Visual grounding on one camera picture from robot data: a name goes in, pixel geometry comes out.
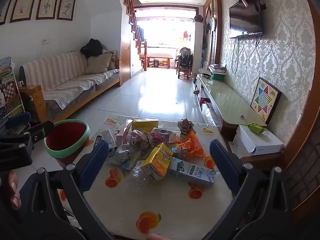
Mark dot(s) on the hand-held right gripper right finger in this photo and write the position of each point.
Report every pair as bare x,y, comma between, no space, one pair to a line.
225,165

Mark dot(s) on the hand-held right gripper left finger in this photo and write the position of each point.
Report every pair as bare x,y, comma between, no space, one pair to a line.
93,165

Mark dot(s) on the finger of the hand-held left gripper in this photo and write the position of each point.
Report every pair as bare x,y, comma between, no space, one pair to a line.
41,128
22,117

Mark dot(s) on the red bin with green rim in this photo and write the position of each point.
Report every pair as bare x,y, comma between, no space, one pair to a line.
65,135

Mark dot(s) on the silver foil bag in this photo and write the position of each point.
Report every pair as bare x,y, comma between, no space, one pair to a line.
122,155

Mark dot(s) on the silver blister pack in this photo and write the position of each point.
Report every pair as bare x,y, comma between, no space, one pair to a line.
107,136

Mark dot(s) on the white toothpaste box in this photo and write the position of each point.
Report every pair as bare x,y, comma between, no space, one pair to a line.
192,171

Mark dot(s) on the orange plastic bag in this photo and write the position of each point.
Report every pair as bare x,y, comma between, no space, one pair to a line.
191,142

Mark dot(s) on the pink and white carton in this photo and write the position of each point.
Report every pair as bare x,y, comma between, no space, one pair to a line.
122,135

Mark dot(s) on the clear plastic bottle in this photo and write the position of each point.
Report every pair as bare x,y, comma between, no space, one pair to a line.
137,175

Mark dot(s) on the printed paper ball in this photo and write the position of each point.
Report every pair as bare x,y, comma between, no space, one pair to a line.
186,126

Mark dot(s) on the yellow drink carton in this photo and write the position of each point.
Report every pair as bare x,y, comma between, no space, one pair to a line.
160,160

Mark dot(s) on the yellow tissue box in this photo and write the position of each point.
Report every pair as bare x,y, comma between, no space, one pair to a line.
145,123

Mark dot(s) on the person's left hand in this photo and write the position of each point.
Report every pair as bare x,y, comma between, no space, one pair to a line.
11,190

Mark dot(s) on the person's right hand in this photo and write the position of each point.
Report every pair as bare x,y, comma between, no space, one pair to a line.
156,237

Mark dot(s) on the picture book rack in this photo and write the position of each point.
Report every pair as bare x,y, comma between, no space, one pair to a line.
10,90

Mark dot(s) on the white cardboard box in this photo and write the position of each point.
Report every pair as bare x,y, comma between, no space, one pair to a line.
255,141

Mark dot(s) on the green packet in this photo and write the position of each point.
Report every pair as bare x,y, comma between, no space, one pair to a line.
255,128

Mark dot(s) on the silver plastic film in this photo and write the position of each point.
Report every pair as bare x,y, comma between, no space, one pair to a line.
211,116

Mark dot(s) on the wooden sofa with striped cover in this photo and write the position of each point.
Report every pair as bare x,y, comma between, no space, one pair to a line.
62,80

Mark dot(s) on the red box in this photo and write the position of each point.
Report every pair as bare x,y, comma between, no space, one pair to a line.
205,101

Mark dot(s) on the long low television cabinet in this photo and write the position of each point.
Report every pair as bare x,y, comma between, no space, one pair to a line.
225,97

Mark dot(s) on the fruit printed tablecloth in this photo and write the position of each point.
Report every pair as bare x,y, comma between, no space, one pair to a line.
162,205

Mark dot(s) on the star checkers game board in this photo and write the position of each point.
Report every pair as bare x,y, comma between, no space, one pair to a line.
265,100

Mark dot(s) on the brown woven seat cushion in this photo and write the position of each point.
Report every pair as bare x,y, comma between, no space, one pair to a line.
302,180

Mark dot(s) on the beige pillow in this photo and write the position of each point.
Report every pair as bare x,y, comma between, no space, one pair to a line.
98,63

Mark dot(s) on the black clothes pile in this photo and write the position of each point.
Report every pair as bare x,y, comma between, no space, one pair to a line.
91,47

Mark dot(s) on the stack of magazines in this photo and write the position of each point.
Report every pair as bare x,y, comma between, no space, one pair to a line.
217,68

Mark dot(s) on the patterned pillow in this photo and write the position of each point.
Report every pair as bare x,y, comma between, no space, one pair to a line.
113,60

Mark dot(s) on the framed botanical picture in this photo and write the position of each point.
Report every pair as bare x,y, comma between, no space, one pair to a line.
67,3
48,1
25,1
3,16

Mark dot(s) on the wooden chair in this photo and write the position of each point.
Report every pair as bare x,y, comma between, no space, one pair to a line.
184,65

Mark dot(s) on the low wooden bench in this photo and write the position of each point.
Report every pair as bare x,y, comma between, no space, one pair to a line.
160,58

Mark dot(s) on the wooden staircase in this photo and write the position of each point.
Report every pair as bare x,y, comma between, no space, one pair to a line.
132,25

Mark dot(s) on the black helmet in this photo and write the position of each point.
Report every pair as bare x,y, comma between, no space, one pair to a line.
198,18

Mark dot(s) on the round wall clock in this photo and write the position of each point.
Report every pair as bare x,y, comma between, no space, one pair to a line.
213,23

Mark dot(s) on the wall television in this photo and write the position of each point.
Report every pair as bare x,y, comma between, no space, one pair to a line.
246,17

